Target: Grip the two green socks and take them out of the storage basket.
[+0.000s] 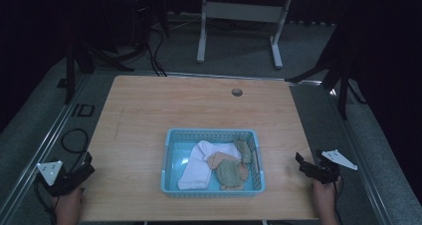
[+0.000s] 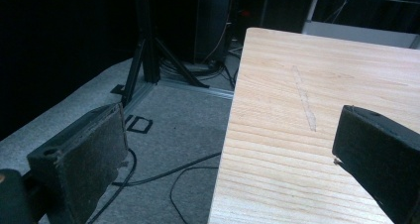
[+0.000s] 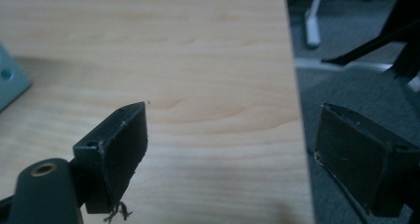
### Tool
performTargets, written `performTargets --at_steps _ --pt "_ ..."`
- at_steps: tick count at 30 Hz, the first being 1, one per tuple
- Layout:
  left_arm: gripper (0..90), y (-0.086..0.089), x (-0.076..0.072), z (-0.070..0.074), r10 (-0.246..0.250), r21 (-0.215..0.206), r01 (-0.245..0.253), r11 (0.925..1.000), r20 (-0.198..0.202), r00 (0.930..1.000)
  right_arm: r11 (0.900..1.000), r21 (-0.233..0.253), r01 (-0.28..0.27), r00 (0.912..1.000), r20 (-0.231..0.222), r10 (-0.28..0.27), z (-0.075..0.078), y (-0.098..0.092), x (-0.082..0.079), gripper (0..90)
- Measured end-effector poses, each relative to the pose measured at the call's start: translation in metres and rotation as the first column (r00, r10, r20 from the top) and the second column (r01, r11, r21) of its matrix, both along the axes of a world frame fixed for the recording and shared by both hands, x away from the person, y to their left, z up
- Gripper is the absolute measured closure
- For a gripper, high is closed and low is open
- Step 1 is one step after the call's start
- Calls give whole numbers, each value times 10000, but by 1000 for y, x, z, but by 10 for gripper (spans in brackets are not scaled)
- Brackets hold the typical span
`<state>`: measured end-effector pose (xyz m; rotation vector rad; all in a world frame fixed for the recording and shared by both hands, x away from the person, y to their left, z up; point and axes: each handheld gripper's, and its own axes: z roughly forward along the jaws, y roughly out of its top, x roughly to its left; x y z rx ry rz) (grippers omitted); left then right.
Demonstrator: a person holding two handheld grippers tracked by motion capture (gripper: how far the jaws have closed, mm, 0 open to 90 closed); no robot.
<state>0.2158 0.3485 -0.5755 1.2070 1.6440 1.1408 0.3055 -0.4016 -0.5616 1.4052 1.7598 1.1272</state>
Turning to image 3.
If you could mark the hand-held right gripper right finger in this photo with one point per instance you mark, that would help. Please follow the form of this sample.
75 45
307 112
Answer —
360 161

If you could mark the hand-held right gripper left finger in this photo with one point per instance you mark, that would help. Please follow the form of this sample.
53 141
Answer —
114 158

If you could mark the white floor bar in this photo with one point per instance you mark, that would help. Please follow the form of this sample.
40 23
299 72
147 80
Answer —
346 66

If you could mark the black chair base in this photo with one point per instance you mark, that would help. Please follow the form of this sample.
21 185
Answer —
386 35

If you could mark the grey-blue plastic block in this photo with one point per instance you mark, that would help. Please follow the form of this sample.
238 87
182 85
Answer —
10 78

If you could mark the white metal stand leg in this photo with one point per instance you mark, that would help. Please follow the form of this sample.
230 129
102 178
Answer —
312 22

